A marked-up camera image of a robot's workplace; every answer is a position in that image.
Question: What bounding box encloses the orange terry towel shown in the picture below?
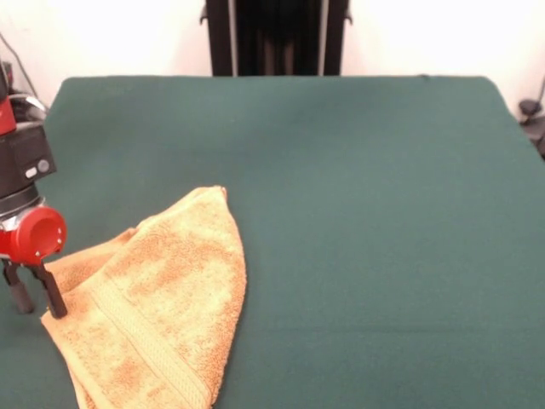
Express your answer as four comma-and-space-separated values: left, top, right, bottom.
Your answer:
40, 184, 250, 409

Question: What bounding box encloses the dark green table cloth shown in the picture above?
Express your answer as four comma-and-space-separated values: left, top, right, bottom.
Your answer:
0, 75, 545, 409

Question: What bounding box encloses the black equipment base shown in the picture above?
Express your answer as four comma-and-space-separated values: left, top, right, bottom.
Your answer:
527, 123, 545, 162

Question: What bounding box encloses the black cable bundle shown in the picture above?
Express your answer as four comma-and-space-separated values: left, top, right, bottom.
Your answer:
8, 84, 49, 129

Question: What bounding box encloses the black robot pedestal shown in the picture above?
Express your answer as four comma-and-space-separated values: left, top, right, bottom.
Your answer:
199, 0, 354, 78

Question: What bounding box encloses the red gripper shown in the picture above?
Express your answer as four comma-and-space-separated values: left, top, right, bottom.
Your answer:
0, 205, 69, 320

